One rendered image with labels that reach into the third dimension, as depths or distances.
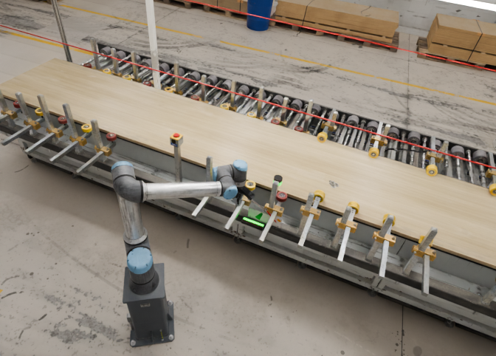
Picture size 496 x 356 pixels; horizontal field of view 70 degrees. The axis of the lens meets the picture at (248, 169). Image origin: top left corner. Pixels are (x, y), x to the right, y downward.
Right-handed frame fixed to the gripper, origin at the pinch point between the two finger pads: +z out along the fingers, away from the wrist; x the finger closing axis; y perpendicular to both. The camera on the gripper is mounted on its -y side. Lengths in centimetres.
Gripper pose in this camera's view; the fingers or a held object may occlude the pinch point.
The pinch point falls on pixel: (239, 204)
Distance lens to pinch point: 243.3
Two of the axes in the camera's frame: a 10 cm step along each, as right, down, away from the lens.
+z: -0.8, 7.4, 6.7
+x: -3.7, 6.0, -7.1
